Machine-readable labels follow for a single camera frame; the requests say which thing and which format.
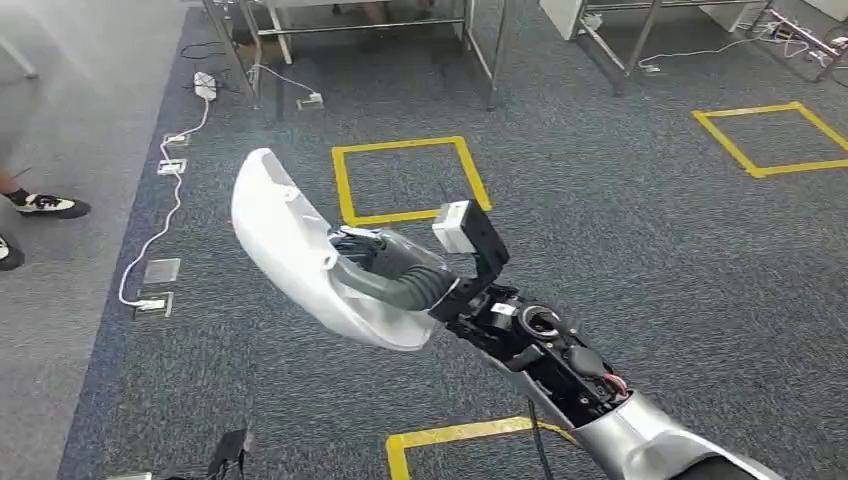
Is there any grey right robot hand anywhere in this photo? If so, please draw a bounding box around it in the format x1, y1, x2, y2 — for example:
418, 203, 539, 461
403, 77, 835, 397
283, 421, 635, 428
327, 226, 457, 311

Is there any white plastic mirror shell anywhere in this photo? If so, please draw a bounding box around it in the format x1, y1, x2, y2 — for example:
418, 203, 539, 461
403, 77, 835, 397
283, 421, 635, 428
230, 146, 439, 352

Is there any yellow floor tape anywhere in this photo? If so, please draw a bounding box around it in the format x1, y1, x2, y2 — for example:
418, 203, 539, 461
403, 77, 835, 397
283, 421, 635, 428
690, 100, 848, 179
331, 135, 493, 228
385, 415, 578, 480

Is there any white power adapter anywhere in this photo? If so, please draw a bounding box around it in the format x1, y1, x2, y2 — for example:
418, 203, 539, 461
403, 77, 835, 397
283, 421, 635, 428
193, 71, 219, 103

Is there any white box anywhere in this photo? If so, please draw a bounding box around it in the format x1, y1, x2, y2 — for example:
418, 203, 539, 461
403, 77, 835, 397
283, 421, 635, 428
539, 0, 584, 41

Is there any person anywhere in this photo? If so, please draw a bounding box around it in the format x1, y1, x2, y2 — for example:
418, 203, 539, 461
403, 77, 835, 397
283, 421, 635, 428
0, 79, 93, 274

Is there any power strip with plugs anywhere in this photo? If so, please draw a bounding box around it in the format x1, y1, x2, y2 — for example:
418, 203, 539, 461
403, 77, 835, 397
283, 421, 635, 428
768, 7, 848, 68

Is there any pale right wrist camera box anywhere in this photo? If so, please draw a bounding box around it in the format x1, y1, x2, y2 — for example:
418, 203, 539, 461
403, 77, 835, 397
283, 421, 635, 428
431, 200, 480, 256

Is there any black right wrist camera bracket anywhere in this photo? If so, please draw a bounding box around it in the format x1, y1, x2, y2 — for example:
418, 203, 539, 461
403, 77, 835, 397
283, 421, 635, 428
429, 198, 511, 324

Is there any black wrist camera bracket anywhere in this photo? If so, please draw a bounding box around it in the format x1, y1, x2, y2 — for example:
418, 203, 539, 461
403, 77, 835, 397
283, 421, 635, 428
206, 429, 250, 480
429, 198, 511, 324

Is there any short white floor cable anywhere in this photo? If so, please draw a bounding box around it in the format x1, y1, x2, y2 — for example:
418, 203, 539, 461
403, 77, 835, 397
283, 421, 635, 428
250, 62, 319, 101

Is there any long white floor cable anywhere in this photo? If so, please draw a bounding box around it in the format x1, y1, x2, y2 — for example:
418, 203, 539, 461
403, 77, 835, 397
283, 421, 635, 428
117, 99, 212, 309

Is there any steel frame table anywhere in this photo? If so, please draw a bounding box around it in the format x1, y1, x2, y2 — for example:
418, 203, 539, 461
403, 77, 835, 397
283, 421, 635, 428
576, 0, 773, 94
198, 0, 515, 113

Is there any black hanging arm cable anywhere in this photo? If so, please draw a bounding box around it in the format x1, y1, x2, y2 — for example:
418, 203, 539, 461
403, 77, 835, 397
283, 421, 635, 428
526, 397, 556, 480

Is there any black left wrist camera bracket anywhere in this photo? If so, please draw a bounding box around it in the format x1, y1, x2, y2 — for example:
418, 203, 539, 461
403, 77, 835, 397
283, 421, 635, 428
206, 429, 250, 480

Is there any black floor cable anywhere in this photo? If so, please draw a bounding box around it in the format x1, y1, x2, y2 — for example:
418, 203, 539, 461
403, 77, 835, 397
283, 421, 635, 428
178, 40, 230, 62

